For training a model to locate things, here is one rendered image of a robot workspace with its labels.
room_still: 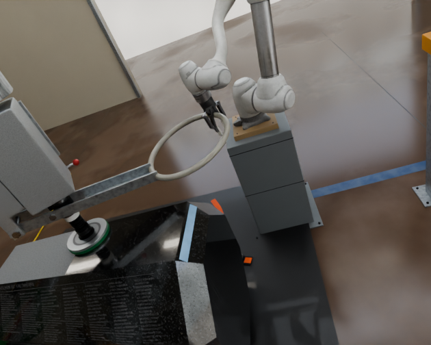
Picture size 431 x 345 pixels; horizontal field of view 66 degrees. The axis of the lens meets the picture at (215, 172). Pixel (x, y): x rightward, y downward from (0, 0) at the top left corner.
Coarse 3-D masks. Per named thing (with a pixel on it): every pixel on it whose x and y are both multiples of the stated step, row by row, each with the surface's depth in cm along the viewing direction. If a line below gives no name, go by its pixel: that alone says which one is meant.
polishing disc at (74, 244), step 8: (96, 224) 168; (104, 224) 165; (96, 232) 162; (104, 232) 160; (72, 240) 164; (80, 240) 161; (88, 240) 159; (96, 240) 157; (72, 248) 158; (80, 248) 156
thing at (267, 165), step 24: (240, 144) 200; (264, 144) 199; (288, 144) 199; (240, 168) 209; (264, 168) 209; (288, 168) 209; (264, 192) 221; (288, 192) 221; (264, 216) 233; (288, 216) 233; (312, 216) 233
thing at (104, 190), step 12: (144, 168) 170; (108, 180) 164; (120, 180) 167; (132, 180) 158; (144, 180) 161; (156, 180) 164; (84, 192) 161; (96, 192) 163; (108, 192) 154; (120, 192) 157; (72, 204) 149; (84, 204) 151; (96, 204) 154; (12, 216) 150; (24, 216) 152; (48, 216) 146; (60, 216) 148; (24, 228) 143; (36, 228) 146
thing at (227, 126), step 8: (216, 112) 176; (184, 120) 188; (192, 120) 186; (224, 120) 166; (176, 128) 188; (224, 128) 161; (168, 136) 187; (224, 136) 156; (160, 144) 185; (152, 152) 181; (216, 152) 152; (152, 160) 176; (200, 160) 152; (208, 160) 151; (152, 168) 169; (192, 168) 151; (160, 176) 159; (168, 176) 156; (176, 176) 153; (184, 176) 153
